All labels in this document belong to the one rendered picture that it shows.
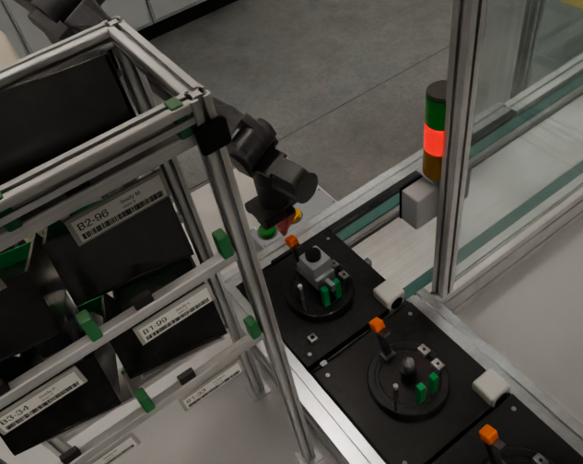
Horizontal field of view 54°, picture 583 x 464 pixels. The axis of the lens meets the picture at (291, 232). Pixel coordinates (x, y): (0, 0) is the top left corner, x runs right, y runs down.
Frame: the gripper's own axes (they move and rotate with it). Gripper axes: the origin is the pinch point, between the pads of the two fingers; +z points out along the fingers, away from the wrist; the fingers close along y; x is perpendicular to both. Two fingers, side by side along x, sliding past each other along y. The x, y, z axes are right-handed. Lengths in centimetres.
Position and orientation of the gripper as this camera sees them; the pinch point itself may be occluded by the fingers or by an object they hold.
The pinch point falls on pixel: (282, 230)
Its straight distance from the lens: 116.3
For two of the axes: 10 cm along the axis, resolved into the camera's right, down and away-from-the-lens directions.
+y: 8.0, -5.2, 2.9
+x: -5.7, -5.5, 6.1
